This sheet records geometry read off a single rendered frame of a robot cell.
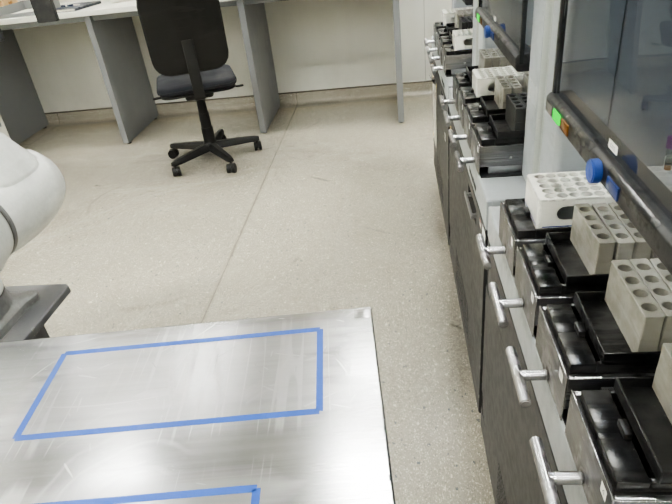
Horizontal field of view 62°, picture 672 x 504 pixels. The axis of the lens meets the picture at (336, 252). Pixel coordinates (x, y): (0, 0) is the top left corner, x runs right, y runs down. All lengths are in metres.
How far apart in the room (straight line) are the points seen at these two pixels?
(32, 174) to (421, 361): 1.25
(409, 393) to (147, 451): 1.23
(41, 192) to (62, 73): 3.94
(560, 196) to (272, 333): 0.50
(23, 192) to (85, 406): 0.58
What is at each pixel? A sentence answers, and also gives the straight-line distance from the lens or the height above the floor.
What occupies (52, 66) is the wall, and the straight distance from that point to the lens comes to 5.18.
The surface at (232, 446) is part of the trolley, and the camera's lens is 0.63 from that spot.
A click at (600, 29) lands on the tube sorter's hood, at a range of 0.81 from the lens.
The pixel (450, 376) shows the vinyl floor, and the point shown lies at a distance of 1.84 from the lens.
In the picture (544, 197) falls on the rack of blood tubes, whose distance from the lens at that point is 0.94.
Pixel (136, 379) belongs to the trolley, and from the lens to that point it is 0.75.
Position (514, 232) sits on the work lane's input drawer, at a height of 0.80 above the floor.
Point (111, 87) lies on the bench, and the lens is 4.25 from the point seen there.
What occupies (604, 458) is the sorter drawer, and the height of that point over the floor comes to 0.81.
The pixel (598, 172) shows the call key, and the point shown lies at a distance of 0.74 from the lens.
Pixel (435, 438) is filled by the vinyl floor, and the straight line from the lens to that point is 1.68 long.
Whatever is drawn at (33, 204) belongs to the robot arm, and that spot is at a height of 0.86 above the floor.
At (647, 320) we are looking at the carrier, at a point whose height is 0.88.
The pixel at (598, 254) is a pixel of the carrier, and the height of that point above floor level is 0.86.
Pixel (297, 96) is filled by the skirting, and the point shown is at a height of 0.06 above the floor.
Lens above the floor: 1.28
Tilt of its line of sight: 31 degrees down
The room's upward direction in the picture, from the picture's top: 7 degrees counter-clockwise
